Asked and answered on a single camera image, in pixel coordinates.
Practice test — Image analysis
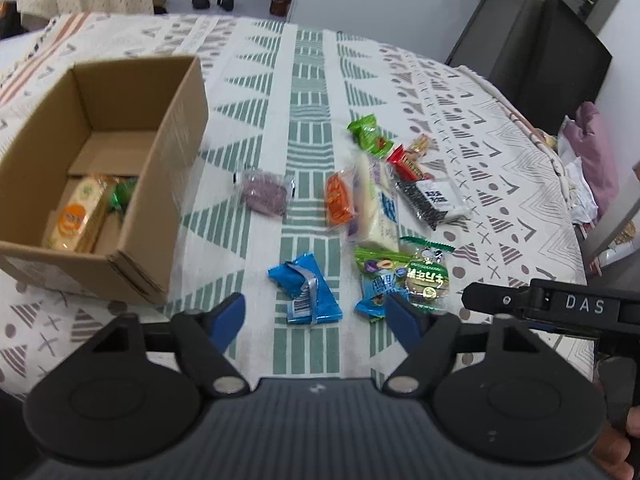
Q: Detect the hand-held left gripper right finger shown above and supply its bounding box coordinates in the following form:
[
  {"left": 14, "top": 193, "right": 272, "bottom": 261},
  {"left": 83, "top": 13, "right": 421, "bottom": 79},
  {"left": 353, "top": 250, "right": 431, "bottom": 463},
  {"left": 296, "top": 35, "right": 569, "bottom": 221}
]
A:
[{"left": 385, "top": 292, "right": 543, "bottom": 395}]

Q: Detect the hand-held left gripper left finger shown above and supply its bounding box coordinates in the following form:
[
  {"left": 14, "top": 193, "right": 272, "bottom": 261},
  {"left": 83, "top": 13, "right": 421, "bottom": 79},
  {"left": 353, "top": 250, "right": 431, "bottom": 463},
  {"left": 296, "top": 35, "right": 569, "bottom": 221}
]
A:
[{"left": 82, "top": 292, "right": 249, "bottom": 397}]

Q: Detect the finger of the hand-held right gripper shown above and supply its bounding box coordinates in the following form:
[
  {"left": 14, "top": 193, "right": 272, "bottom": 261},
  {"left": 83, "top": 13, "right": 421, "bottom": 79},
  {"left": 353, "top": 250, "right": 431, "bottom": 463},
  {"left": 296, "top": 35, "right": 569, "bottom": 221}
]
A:
[{"left": 462, "top": 282, "right": 532, "bottom": 317}]

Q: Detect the small blue snack packet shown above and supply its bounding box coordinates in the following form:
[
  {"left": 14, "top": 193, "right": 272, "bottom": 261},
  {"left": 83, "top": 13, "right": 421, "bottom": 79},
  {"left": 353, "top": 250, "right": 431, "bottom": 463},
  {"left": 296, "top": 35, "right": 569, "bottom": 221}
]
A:
[{"left": 355, "top": 272, "right": 406, "bottom": 318}]

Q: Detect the green round cookie packet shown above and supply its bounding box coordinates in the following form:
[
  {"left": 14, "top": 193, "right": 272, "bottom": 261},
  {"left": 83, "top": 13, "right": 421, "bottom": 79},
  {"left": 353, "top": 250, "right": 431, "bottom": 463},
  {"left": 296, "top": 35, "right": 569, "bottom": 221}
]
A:
[{"left": 399, "top": 236, "right": 457, "bottom": 313}]

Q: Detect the green plum snack packet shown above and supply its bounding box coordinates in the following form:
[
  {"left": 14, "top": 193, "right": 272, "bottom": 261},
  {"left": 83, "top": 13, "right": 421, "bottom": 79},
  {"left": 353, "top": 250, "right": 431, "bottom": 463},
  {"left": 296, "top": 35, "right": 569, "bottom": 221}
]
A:
[{"left": 354, "top": 247, "right": 411, "bottom": 278}]

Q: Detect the blue foil snack packet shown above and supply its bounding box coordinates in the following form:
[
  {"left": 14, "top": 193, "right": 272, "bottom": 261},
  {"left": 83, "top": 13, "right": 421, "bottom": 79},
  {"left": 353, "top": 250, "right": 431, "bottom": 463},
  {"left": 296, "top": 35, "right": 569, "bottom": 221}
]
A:
[{"left": 267, "top": 252, "right": 344, "bottom": 326}]

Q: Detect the black and white snack packet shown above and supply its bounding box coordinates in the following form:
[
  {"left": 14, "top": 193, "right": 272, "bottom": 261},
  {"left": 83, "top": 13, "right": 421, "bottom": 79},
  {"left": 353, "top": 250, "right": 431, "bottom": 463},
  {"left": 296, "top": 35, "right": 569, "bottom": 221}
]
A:
[{"left": 396, "top": 176, "right": 473, "bottom": 231}]

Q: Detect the purple snack packet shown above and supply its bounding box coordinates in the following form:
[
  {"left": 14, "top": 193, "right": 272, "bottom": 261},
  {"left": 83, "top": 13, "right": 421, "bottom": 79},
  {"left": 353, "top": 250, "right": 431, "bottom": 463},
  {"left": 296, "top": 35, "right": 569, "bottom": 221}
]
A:
[{"left": 234, "top": 169, "right": 296, "bottom": 218}]

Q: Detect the orange snack packet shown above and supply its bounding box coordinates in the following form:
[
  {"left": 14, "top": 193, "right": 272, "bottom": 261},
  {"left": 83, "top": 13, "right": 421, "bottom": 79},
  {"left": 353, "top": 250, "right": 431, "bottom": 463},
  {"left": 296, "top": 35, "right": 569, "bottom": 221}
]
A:
[{"left": 325, "top": 170, "right": 358, "bottom": 231}]

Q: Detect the red snack packet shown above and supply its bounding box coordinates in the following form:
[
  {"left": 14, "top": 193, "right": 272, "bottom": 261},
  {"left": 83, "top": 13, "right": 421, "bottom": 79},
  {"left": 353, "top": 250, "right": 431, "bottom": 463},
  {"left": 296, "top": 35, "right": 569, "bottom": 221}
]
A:
[{"left": 386, "top": 144, "right": 426, "bottom": 182}]

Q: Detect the brown cardboard box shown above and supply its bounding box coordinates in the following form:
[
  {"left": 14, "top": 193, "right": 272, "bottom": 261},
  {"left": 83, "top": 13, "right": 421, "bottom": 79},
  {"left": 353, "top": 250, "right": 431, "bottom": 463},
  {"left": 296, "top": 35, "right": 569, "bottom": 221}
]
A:
[{"left": 0, "top": 55, "right": 210, "bottom": 306}]

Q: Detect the person's right hand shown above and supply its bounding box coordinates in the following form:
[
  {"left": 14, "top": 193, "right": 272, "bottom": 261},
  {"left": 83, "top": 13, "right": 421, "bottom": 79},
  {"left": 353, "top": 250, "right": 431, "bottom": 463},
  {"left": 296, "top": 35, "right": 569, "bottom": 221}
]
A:
[{"left": 592, "top": 402, "right": 640, "bottom": 480}]

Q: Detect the long white cake packet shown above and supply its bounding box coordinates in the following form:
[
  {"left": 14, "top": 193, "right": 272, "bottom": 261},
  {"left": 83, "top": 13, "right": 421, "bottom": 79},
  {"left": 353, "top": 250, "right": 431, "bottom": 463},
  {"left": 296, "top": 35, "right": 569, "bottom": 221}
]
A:
[{"left": 347, "top": 152, "right": 401, "bottom": 253}]

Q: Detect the white cloth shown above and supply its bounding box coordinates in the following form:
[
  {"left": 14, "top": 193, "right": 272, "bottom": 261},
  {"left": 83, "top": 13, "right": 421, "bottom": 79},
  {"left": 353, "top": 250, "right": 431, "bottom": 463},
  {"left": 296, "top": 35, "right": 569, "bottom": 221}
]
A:
[{"left": 557, "top": 130, "right": 598, "bottom": 223}]

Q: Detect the pink cloth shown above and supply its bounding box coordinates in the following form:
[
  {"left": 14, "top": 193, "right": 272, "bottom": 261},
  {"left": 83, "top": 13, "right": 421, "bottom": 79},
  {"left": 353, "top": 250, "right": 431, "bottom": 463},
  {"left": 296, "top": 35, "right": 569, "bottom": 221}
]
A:
[{"left": 565, "top": 102, "right": 621, "bottom": 216}]

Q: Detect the small tan snack packet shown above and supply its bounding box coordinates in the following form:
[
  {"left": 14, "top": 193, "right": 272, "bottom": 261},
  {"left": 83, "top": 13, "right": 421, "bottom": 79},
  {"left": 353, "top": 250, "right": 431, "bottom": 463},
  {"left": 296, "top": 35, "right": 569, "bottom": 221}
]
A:
[{"left": 406, "top": 134, "right": 437, "bottom": 158}]

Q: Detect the yellow cake packet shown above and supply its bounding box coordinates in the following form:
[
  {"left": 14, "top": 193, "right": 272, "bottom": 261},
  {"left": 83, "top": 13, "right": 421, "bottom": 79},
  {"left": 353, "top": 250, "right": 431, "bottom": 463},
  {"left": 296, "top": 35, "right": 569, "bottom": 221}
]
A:
[{"left": 42, "top": 175, "right": 113, "bottom": 253}]

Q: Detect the bright green snack packet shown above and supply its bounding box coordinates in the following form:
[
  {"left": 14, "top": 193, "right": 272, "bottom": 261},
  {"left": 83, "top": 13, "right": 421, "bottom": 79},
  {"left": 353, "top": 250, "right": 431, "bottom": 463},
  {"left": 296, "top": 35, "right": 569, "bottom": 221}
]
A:
[{"left": 347, "top": 114, "right": 396, "bottom": 157}]

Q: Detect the black monitor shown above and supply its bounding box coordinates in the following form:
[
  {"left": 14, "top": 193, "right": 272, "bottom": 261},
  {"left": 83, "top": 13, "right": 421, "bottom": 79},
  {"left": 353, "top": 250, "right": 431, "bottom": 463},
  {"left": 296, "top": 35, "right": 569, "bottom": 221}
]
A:
[{"left": 487, "top": 0, "right": 613, "bottom": 131}]

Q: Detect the patterned tablecloth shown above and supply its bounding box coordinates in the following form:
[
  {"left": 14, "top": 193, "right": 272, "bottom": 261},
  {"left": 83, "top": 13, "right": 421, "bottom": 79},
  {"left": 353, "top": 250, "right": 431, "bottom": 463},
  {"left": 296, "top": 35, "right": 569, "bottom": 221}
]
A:
[{"left": 0, "top": 12, "right": 598, "bottom": 391}]

